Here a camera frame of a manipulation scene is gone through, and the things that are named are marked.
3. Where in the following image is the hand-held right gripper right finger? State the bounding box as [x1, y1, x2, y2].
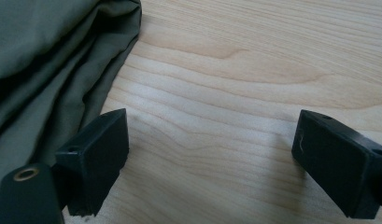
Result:
[290, 108, 382, 220]

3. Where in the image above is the olive green cloth garment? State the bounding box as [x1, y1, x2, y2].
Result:
[0, 0, 143, 198]

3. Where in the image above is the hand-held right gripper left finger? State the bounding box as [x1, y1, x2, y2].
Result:
[51, 107, 131, 217]

